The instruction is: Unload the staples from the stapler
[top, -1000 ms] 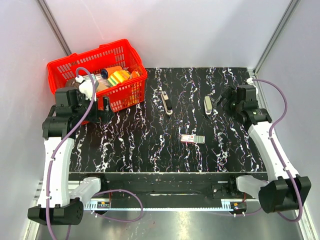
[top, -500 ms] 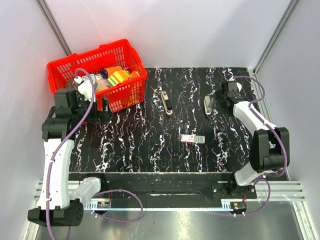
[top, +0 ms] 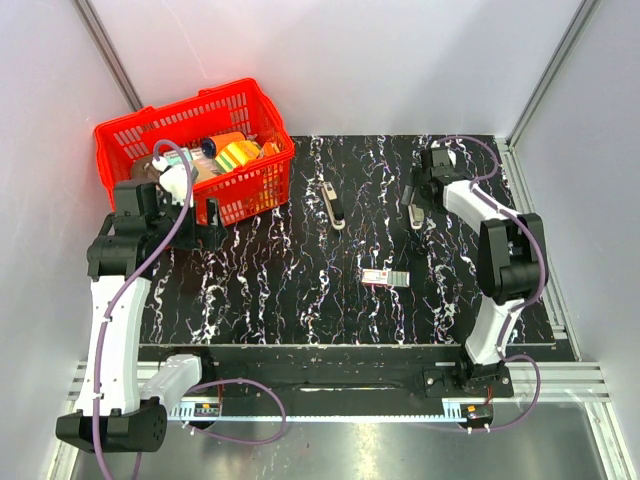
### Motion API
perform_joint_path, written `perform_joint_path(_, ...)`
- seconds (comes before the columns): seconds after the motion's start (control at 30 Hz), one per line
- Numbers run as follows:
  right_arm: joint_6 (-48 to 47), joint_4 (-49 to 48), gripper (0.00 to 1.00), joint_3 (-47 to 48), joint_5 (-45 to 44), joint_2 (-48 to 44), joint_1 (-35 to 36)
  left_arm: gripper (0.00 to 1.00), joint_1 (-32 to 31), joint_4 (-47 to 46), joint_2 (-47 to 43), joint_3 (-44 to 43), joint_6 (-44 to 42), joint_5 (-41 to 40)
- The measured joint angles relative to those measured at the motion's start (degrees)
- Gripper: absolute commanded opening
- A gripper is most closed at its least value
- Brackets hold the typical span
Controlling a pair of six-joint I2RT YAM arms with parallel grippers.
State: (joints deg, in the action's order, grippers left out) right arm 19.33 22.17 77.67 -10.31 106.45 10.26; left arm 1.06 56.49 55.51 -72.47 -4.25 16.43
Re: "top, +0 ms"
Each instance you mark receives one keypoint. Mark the red plastic shopping basket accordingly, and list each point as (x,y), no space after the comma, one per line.
(236,106)

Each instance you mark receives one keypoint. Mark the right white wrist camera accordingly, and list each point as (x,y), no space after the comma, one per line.
(452,152)

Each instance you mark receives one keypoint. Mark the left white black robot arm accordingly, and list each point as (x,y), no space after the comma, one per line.
(114,413)

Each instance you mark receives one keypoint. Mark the red white staple box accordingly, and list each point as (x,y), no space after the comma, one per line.
(390,278)

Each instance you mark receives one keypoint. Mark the beige stapler top cover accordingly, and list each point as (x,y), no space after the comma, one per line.
(416,216)

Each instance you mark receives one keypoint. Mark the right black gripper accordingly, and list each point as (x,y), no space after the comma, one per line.
(408,191)

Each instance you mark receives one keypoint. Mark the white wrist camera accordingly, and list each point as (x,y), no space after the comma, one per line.
(452,152)
(173,178)

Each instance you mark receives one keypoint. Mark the brown paper package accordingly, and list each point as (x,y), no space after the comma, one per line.
(205,171)

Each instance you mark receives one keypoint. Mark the orange can with blue lid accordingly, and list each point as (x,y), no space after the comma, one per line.
(212,145)

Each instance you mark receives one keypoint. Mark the stapler base with black magazine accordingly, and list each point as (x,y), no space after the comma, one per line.
(334,206)

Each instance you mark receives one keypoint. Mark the pink white small box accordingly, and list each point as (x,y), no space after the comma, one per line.
(200,159)

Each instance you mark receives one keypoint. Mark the teal white small box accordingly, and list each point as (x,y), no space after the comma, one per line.
(174,157)

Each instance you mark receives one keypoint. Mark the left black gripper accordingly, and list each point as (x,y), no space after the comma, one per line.
(206,237)

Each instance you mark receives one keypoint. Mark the aluminium frame rail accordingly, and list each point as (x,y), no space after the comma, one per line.
(580,382)

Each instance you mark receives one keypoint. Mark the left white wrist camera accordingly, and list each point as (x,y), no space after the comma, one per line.
(173,178)

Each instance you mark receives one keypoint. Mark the orange snack packet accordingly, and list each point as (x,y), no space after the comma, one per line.
(269,149)

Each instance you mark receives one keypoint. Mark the yellow green sponge pack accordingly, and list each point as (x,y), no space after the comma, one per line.
(237,154)

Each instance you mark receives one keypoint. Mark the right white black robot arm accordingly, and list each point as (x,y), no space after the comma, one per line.
(511,266)

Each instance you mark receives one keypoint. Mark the brown round cookie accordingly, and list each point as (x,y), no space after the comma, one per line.
(143,168)

